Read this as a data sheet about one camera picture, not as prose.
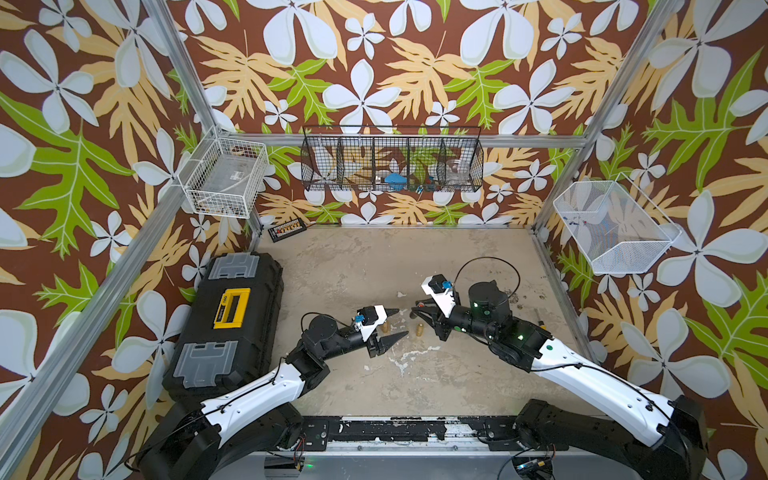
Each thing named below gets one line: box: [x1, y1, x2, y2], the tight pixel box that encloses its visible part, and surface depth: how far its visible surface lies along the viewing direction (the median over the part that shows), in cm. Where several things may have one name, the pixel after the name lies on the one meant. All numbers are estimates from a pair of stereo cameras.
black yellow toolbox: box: [162, 252, 284, 403], surface depth 77 cm
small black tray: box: [267, 217, 307, 243], surface depth 121 cm
